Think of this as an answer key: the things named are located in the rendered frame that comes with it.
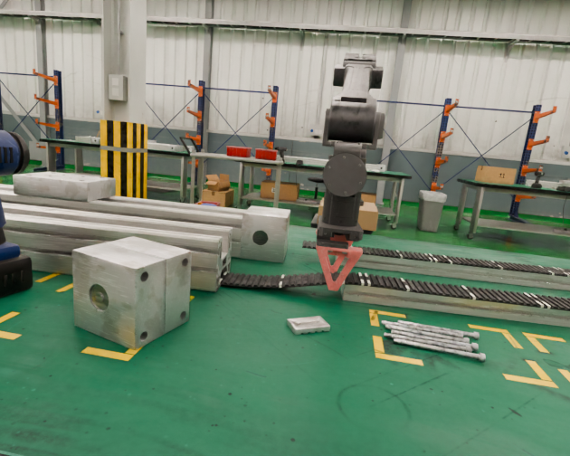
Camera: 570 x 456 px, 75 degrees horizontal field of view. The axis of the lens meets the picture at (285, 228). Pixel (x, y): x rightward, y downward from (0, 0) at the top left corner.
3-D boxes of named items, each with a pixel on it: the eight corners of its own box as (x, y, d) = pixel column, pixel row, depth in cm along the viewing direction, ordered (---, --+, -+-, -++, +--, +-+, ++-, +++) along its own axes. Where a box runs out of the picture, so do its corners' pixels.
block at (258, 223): (287, 247, 88) (291, 208, 86) (282, 262, 76) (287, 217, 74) (250, 243, 89) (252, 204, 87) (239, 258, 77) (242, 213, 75)
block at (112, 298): (201, 313, 51) (204, 246, 49) (135, 351, 41) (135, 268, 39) (146, 295, 55) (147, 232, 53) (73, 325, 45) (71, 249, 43)
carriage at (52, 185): (116, 206, 88) (115, 177, 86) (88, 214, 77) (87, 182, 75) (51, 200, 89) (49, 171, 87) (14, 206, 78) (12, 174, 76)
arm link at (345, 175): (384, 113, 57) (327, 109, 58) (392, 103, 45) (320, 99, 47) (373, 192, 59) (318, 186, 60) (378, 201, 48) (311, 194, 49)
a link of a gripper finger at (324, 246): (310, 293, 56) (318, 232, 54) (311, 277, 63) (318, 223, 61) (356, 299, 55) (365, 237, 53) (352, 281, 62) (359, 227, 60)
